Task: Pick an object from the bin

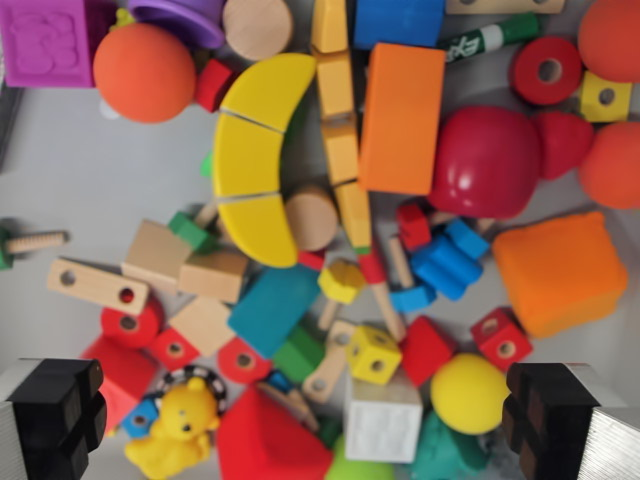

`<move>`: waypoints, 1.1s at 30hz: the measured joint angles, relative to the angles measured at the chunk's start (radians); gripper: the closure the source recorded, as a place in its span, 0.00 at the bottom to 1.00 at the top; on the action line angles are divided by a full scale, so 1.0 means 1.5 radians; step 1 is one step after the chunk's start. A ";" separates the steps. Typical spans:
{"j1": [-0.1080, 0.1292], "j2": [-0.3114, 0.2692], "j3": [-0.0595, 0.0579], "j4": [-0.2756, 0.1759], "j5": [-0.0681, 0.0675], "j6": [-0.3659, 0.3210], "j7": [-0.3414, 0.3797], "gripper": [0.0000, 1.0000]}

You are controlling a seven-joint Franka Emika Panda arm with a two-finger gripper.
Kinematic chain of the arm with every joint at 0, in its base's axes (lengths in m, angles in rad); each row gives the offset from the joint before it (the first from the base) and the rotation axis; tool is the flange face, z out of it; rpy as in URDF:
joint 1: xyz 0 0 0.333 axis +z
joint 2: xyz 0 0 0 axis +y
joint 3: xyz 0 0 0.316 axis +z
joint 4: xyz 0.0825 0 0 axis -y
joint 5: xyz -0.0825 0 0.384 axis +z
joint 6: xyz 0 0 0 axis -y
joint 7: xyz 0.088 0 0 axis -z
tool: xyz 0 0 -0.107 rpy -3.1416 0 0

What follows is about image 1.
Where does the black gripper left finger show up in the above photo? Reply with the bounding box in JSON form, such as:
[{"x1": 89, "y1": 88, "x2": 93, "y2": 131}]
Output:
[{"x1": 0, "y1": 357, "x2": 108, "y2": 480}]

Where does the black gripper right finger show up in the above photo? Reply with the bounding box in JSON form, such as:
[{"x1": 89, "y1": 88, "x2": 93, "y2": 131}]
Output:
[{"x1": 501, "y1": 362, "x2": 640, "y2": 480}]

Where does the blue wooden cube with hole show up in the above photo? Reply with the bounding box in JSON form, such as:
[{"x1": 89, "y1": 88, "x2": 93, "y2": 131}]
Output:
[{"x1": 120, "y1": 396, "x2": 162, "y2": 441}]

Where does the red embossed soft block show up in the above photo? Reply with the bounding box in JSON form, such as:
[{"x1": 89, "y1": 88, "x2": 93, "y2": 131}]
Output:
[{"x1": 79, "y1": 335, "x2": 162, "y2": 434}]

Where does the yellow rubber ball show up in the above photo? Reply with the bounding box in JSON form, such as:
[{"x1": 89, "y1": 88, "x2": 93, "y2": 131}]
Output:
[{"x1": 430, "y1": 352, "x2": 512, "y2": 436}]

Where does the red wooden cube with holes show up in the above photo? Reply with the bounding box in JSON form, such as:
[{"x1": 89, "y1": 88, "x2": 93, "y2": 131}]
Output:
[{"x1": 470, "y1": 305, "x2": 534, "y2": 372}]

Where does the teal soft rubber toy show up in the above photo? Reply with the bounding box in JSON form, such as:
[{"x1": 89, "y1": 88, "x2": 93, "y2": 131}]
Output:
[{"x1": 409, "y1": 411, "x2": 506, "y2": 480}]

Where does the yellow rubber bear toy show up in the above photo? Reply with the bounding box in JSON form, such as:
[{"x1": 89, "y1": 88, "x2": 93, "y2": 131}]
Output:
[{"x1": 123, "y1": 376, "x2": 222, "y2": 480}]

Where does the red wooden cube with hole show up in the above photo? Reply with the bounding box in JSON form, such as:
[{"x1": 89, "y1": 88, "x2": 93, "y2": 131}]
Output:
[{"x1": 149, "y1": 326, "x2": 202, "y2": 372}]

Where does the red wooden wheel with hole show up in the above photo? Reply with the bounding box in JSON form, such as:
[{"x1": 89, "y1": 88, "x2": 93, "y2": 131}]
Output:
[
  {"x1": 100, "y1": 294, "x2": 166, "y2": 350},
  {"x1": 216, "y1": 336, "x2": 274, "y2": 386},
  {"x1": 509, "y1": 35, "x2": 584, "y2": 107}
]

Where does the wooden plank with holes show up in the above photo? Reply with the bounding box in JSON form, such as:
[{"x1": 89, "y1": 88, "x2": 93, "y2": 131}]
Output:
[
  {"x1": 301, "y1": 319, "x2": 359, "y2": 406},
  {"x1": 444, "y1": 0, "x2": 567, "y2": 16},
  {"x1": 46, "y1": 256, "x2": 152, "y2": 318}
]

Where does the orange soft foam block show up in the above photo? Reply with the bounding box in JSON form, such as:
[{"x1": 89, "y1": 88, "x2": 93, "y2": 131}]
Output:
[{"x1": 491, "y1": 210, "x2": 629, "y2": 339}]

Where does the plain red wooden cube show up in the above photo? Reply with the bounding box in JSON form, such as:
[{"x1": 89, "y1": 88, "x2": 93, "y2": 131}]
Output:
[{"x1": 399, "y1": 315, "x2": 459, "y2": 389}]

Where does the white soft block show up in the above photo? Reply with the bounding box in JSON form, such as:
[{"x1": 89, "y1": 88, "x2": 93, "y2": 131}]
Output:
[{"x1": 344, "y1": 374, "x2": 424, "y2": 464}]

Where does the green-headed wooden toy bolt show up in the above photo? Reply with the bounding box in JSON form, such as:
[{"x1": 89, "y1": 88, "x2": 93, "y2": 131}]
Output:
[{"x1": 0, "y1": 217, "x2": 70, "y2": 272}]

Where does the blue-headed wooden toy bolt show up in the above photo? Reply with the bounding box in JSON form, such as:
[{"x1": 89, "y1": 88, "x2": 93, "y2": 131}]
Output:
[
  {"x1": 388, "y1": 236, "x2": 438, "y2": 314},
  {"x1": 259, "y1": 369, "x2": 322, "y2": 432}
]

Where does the blue ridged wooden block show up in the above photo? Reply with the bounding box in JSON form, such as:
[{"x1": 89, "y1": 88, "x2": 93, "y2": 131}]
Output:
[{"x1": 410, "y1": 219, "x2": 491, "y2": 302}]

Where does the yellow wooden cube with holes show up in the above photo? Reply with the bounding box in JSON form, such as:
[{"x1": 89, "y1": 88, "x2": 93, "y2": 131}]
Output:
[{"x1": 345, "y1": 324, "x2": 404, "y2": 387}]

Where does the lime green ball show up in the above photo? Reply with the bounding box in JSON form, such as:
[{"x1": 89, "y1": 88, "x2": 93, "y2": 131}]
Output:
[{"x1": 324, "y1": 434, "x2": 397, "y2": 480}]

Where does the plain wooden rectangular block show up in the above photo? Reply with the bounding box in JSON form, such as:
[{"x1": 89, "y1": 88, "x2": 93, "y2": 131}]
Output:
[{"x1": 176, "y1": 250, "x2": 250, "y2": 305}]

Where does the large red triangular block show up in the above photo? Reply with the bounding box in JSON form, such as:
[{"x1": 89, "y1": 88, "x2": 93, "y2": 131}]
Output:
[{"x1": 215, "y1": 386, "x2": 334, "y2": 480}]

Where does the green wooden nut with peg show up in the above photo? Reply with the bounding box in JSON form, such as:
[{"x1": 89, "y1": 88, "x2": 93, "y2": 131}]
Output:
[{"x1": 166, "y1": 201, "x2": 222, "y2": 255}]

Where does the red-capped wooden stick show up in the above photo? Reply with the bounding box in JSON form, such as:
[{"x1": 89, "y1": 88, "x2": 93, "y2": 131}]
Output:
[{"x1": 358, "y1": 249, "x2": 408, "y2": 342}]

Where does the red-headed wooden toy bolt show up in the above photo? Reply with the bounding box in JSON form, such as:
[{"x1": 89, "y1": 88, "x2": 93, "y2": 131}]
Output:
[{"x1": 396, "y1": 201, "x2": 434, "y2": 252}]

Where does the teal wooden block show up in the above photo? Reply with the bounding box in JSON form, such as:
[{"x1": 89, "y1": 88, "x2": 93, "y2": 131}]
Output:
[{"x1": 226, "y1": 264, "x2": 322, "y2": 359}]

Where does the yellow-headed wooden toy bolt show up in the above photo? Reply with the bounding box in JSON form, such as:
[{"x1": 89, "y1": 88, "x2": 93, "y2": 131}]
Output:
[{"x1": 316, "y1": 259, "x2": 368, "y2": 332}]

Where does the green wooden block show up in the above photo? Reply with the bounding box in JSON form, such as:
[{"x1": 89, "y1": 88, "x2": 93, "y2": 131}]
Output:
[{"x1": 271, "y1": 324, "x2": 327, "y2": 384}]

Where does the large red wooden apple half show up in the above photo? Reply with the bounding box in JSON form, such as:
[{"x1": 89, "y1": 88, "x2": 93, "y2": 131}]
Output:
[{"x1": 428, "y1": 105, "x2": 544, "y2": 221}]

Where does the small red wooden dome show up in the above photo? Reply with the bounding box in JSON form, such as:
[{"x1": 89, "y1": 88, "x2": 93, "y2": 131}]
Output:
[{"x1": 531, "y1": 111, "x2": 596, "y2": 182}]

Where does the small red wooden piece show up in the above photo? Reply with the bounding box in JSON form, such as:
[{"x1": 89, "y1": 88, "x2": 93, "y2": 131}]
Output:
[{"x1": 298, "y1": 249, "x2": 327, "y2": 273}]

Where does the yellow wooden cube with hole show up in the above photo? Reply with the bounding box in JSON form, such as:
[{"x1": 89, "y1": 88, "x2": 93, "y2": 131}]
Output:
[{"x1": 579, "y1": 70, "x2": 634, "y2": 124}]

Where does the plain wooden cylinder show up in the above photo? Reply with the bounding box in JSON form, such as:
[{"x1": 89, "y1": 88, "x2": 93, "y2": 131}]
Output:
[
  {"x1": 284, "y1": 185, "x2": 341, "y2": 253},
  {"x1": 221, "y1": 0, "x2": 295, "y2": 63}
]

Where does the yellow sliced wooden banana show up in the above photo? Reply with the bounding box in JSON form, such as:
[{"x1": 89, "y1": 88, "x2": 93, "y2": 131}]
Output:
[{"x1": 211, "y1": 52, "x2": 319, "y2": 270}]

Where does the orange rectangular wooden block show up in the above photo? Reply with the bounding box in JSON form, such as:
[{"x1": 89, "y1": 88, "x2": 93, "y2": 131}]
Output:
[{"x1": 356, "y1": 42, "x2": 448, "y2": 197}]

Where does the yellow sliced wooden toy food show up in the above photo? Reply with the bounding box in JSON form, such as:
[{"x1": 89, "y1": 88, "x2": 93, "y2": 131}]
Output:
[{"x1": 309, "y1": 0, "x2": 374, "y2": 254}]

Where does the small red wooden cube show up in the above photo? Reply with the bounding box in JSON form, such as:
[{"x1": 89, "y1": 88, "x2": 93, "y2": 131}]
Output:
[{"x1": 195, "y1": 58, "x2": 236, "y2": 114}]

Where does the purple embossed soft block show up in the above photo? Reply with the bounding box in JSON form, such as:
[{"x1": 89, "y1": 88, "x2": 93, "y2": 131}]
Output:
[{"x1": 0, "y1": 0, "x2": 120, "y2": 90}]

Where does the green Expo marker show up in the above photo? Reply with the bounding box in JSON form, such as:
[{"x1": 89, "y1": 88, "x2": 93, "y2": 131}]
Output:
[{"x1": 438, "y1": 11, "x2": 542, "y2": 65}]

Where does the purple plastic cup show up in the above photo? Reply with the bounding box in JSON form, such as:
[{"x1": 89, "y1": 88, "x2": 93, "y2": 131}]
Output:
[{"x1": 124, "y1": 0, "x2": 227, "y2": 50}]

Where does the black and white striped ring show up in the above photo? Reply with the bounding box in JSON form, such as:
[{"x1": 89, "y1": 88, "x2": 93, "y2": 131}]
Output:
[{"x1": 156, "y1": 364, "x2": 229, "y2": 417}]

